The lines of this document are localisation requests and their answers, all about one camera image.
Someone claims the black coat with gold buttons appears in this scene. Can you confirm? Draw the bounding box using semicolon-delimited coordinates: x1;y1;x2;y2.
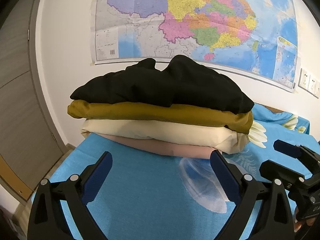
70;55;254;114

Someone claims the person's hand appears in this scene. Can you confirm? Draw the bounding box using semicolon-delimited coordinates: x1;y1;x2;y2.
293;207;316;233

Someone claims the cream folded garment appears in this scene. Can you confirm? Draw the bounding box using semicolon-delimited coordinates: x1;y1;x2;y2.
81;119;249;154

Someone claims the mustard yellow folded garment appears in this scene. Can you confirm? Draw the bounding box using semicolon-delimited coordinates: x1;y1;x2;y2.
67;100;253;134

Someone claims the grey wooden door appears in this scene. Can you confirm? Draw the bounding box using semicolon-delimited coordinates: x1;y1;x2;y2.
1;0;67;205

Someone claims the blue floral bed sheet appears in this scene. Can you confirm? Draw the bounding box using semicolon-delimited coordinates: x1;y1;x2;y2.
48;104;319;239

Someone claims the pink folded garment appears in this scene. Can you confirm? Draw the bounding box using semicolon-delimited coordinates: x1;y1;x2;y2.
98;133;215;159

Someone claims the white wall socket panel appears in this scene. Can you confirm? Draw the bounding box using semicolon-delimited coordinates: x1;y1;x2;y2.
298;68;319;99

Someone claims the colourful wall map poster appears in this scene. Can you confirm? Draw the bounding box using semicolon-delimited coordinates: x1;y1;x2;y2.
91;0;298;91

